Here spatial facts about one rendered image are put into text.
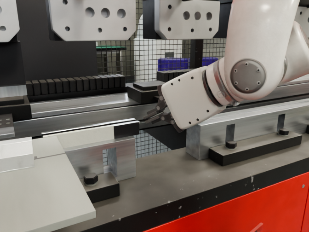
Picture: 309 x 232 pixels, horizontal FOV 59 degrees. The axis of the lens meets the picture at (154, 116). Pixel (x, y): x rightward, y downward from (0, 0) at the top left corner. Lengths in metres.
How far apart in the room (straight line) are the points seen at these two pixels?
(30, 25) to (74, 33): 0.55
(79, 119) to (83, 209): 0.51
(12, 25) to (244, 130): 0.60
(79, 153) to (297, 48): 0.42
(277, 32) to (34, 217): 0.35
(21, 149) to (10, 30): 0.19
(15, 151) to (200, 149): 0.42
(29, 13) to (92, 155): 0.61
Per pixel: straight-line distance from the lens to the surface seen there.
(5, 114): 0.73
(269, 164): 0.75
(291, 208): 0.87
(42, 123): 0.80
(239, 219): 0.72
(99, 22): 0.52
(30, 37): 1.05
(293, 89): 1.36
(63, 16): 0.51
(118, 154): 0.60
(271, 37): 0.38
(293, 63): 0.45
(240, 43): 0.38
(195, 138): 0.71
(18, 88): 0.55
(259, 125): 0.84
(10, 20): 0.50
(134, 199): 0.57
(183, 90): 0.52
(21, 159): 0.44
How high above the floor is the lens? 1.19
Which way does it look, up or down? 17 degrees down
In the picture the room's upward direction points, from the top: straight up
